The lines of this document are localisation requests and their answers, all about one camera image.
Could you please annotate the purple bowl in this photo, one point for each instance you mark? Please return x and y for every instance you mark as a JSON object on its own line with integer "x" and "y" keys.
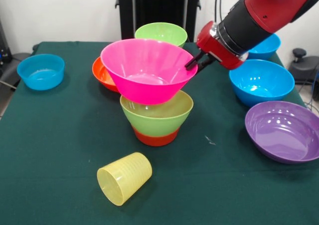
{"x": 281, "y": 132}

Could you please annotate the large orange-red bowl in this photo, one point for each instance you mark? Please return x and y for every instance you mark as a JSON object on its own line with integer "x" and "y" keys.
{"x": 103, "y": 75}

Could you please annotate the large blue bowl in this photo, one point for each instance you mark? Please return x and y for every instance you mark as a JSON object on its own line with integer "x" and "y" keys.
{"x": 268, "y": 48}
{"x": 259, "y": 80}

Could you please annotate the black equipment box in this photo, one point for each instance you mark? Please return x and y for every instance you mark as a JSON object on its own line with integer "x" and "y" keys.
{"x": 3, "y": 53}

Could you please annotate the yellow plastic cup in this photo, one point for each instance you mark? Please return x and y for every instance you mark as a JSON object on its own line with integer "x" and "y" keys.
{"x": 127, "y": 177}

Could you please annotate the small blue bowl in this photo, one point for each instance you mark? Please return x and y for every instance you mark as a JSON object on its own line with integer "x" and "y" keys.
{"x": 41, "y": 77}

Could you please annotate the green bowl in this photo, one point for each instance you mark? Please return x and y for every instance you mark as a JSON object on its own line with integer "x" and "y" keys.
{"x": 162, "y": 31}
{"x": 154, "y": 122}

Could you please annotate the large pink bowl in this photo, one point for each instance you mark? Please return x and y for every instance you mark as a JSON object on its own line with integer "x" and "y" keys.
{"x": 149, "y": 85}

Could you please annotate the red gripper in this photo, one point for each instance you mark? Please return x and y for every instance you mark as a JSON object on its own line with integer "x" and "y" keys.
{"x": 216, "y": 50}

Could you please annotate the black stand with knob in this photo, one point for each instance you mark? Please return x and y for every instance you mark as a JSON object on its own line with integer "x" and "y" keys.
{"x": 306, "y": 65}

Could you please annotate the dark green tablecloth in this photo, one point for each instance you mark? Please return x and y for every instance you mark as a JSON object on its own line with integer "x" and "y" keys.
{"x": 159, "y": 197}

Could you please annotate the small orange bowl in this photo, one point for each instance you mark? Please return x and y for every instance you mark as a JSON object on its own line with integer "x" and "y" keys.
{"x": 155, "y": 140}

